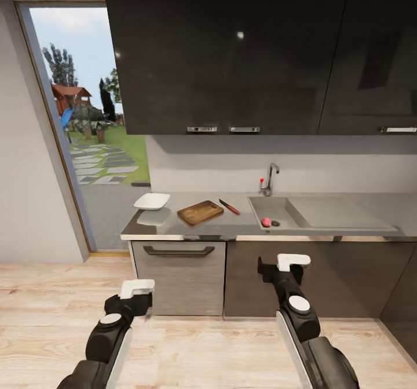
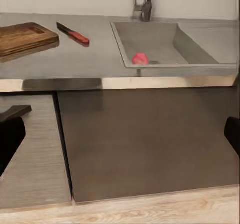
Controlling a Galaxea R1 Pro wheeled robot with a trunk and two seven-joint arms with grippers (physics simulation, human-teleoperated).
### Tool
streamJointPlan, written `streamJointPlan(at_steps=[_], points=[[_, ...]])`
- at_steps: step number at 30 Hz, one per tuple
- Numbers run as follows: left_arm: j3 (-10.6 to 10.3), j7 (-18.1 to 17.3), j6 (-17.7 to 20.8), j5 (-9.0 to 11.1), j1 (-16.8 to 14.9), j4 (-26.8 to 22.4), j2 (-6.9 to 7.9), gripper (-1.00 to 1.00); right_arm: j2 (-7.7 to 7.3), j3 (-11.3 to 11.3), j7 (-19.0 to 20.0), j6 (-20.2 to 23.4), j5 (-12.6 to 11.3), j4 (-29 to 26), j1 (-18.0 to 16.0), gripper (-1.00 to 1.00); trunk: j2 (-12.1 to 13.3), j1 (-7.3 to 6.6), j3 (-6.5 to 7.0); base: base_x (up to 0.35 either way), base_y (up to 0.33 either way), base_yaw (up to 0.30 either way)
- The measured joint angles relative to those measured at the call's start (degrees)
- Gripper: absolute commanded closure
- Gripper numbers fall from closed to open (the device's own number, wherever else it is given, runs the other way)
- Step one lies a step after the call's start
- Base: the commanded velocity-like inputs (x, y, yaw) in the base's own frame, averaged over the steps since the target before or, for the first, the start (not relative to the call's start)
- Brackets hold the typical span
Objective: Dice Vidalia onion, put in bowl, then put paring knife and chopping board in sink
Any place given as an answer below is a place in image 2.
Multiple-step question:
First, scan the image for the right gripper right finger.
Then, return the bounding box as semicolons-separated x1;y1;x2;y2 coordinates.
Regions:
224;117;240;157

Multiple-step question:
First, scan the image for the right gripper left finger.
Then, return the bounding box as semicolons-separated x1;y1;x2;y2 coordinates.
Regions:
0;117;26;177

